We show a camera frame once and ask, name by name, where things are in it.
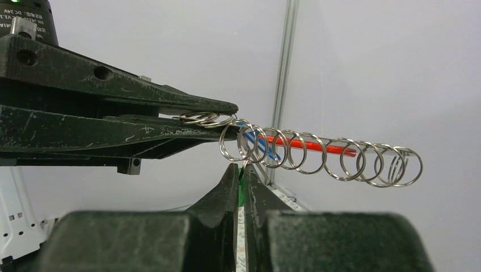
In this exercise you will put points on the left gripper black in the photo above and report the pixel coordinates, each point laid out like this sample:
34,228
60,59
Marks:
61,108

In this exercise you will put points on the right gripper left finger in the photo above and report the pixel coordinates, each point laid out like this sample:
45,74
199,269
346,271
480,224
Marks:
201,238

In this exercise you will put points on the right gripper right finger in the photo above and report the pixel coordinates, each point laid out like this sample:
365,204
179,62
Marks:
278,238

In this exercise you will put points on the green key tag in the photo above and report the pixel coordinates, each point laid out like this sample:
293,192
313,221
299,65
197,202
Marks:
241,193

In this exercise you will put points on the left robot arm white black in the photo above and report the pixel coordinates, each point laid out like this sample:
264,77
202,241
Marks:
22,235

